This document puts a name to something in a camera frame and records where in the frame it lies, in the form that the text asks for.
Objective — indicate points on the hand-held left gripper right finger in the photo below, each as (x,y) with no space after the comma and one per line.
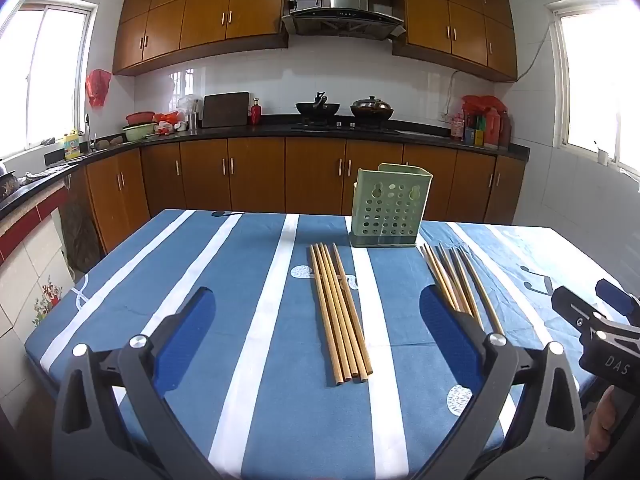
(445,325)

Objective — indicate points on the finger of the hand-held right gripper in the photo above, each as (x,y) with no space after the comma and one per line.
(616,296)
(570,301)

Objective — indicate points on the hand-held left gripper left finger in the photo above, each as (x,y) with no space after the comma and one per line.
(187,330)

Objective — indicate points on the bundle of wooden chopsticks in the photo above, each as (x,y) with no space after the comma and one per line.
(340,320)
(452,280)

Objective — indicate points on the green perforated utensil holder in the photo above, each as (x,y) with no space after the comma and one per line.
(390,210)

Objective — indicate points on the person's right hand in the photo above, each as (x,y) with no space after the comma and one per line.
(602,425)

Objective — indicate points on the white cup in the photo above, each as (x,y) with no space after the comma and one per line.
(602,157)

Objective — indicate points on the dark brown sack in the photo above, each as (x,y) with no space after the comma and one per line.
(82,235)

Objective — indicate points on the blue white striped tablecloth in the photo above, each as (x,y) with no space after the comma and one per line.
(300,425)

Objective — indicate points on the brown wooden base cabinet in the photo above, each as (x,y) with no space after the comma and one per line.
(255,175)

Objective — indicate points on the dark brown bottle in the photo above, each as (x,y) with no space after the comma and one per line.
(504,131)

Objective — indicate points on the large red jug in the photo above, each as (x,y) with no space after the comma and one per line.
(491,130)

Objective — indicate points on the small seasoning bottles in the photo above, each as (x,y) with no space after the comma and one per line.
(473,132)

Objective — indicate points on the red label oil bottle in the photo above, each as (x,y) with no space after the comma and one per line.
(456,127)

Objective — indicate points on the green plastic basin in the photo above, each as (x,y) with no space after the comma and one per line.
(139,132)

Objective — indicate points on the steel cup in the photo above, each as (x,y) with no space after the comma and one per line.
(193,122)

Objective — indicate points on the red and white dish pile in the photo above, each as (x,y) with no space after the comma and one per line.
(169,122)

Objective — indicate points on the black kitchen countertop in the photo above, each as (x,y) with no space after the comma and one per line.
(250,130)

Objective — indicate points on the grey dish cloth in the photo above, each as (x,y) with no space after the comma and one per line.
(42,174)

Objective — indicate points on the yellow dish soap bottle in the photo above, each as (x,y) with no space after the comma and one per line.
(72,146)

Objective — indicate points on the sliding window with cup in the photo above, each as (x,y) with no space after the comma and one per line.
(595,80)

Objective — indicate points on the red plastic basin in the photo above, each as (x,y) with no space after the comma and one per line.
(140,118)

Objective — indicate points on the chrome faucet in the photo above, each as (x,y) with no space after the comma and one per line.
(88,132)

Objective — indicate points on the black gas stove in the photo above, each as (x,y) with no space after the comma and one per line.
(345,126)

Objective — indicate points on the dark cutting board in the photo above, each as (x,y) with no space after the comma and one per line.
(225,110)

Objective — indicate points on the white plastic bag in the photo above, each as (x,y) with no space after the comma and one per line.
(189,104)

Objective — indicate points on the small red bottle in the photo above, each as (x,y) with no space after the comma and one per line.
(256,112)

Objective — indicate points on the brown clay pot with lid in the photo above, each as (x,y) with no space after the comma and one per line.
(371,109)

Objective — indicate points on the black wok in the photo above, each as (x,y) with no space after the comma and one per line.
(317,108)

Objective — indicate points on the hanging red plastic bag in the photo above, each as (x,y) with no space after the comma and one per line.
(98,87)

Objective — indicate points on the sliding window beside sink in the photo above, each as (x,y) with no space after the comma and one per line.
(45,75)

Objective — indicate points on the chopsticks in holder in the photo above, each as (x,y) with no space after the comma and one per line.
(200,15)

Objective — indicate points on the brown wooden wall cabinet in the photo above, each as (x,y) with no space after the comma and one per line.
(450,15)

